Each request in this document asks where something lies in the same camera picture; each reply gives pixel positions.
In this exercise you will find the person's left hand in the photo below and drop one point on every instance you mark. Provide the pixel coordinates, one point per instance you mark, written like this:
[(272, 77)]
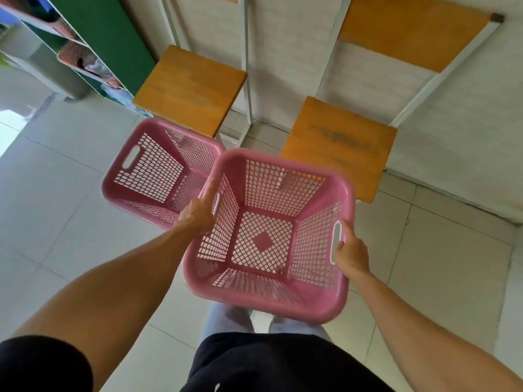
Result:
[(198, 216)]

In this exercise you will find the person's right hand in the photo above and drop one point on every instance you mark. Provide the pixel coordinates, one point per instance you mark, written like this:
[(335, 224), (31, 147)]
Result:
[(352, 255)]

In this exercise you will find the person's right thumb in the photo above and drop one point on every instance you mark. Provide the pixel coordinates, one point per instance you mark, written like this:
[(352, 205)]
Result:
[(348, 231)]

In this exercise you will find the person's left thumb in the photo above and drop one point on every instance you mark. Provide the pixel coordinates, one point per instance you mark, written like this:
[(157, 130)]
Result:
[(210, 191)]

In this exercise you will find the pink plastic laundry basket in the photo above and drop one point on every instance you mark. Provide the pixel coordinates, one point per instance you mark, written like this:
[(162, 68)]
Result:
[(327, 306), (122, 193)]

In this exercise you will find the person's left forearm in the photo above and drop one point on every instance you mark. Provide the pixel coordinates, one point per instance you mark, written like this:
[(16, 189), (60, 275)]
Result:
[(122, 289)]

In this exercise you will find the person's right forearm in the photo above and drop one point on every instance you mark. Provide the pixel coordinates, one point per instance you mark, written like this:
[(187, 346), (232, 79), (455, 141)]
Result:
[(408, 334)]

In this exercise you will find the grey trousers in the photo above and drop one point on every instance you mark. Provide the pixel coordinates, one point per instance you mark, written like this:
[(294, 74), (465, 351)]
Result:
[(220, 322)]

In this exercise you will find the black shirt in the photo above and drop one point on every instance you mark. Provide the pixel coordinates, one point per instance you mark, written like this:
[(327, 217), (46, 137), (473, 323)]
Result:
[(286, 363)]

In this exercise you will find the pink storage basket with clothes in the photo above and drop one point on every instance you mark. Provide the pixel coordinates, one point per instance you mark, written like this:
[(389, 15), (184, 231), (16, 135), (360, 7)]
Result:
[(79, 61), (45, 14)]

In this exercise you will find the green shelf unit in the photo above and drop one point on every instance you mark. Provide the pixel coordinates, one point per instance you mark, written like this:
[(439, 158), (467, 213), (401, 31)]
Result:
[(106, 32)]

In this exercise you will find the grey cabinet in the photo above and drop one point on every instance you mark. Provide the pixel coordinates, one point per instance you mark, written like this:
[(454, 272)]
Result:
[(49, 69)]

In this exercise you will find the wooden chair with white frame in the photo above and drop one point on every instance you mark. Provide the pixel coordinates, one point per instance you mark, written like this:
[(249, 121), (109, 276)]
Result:
[(190, 89), (339, 146)]

